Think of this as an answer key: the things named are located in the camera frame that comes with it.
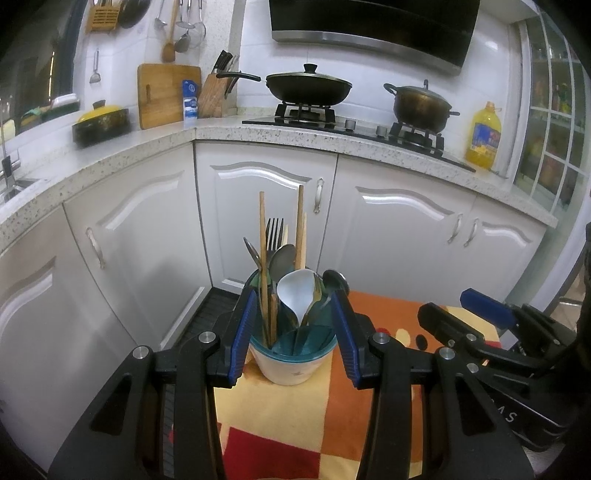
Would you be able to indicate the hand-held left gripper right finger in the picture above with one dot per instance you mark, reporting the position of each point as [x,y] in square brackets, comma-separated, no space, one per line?
[344,332]

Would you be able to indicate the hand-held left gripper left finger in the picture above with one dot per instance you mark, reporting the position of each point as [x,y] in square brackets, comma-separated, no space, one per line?
[242,332]

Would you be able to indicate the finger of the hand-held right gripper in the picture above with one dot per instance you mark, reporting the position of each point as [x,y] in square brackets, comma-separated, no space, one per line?
[457,332]
[489,307]

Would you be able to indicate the white plastic spoon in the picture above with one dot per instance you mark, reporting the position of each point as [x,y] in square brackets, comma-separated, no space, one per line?
[295,290]

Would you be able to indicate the small steel spoon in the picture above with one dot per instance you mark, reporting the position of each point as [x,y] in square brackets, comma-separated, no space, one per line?
[252,254]

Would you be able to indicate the large steel spoon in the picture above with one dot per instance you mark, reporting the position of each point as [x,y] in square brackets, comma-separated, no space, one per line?
[282,263]

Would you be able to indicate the steel fork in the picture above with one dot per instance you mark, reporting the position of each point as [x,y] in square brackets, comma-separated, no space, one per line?
[274,235]

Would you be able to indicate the orange yellow checkered cloth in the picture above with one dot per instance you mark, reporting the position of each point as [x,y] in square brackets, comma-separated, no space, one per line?
[295,415]

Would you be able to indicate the yellow cooking oil bottle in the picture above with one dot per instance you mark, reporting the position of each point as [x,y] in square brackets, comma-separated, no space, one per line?
[482,138]

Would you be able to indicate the white framed glass door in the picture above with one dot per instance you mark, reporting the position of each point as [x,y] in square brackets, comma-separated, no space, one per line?
[549,124]

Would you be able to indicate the black gas stove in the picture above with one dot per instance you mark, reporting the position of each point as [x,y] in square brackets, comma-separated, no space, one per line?
[360,127]

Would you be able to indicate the bronze stock pot with lid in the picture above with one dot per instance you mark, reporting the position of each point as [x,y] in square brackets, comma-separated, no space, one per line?
[422,108]

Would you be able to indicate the speckled stone countertop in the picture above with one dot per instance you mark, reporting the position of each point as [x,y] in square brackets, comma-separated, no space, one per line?
[138,144]

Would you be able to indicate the wooden knife block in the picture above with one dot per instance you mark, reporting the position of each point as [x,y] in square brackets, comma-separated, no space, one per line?
[212,99]

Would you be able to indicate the blue white carton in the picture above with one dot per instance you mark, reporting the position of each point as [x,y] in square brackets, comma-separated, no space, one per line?
[190,101]

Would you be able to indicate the black wok with lid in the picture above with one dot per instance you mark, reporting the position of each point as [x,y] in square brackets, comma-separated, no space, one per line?
[309,87]

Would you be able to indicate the wooden cutting board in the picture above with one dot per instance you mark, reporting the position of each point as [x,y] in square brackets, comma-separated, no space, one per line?
[161,97]

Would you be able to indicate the black casserole yellow lid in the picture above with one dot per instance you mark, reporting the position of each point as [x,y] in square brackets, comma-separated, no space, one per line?
[101,124]

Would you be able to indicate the hanging wooden spatula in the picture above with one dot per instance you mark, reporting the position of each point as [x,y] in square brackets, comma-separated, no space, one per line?
[169,48]

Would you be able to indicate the hanging steel skimmer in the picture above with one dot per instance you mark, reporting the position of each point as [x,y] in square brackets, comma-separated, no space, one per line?
[182,41]

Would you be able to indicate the black range hood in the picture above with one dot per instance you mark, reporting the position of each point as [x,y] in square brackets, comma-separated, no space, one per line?
[369,27]

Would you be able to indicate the hanging steel ladle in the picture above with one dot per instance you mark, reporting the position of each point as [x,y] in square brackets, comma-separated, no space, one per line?
[160,18]

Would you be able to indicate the hanging black pan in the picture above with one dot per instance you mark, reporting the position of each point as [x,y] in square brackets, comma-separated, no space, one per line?
[134,11]

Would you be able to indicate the wooden wall rack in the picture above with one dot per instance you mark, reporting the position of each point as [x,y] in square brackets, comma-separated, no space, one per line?
[104,18]

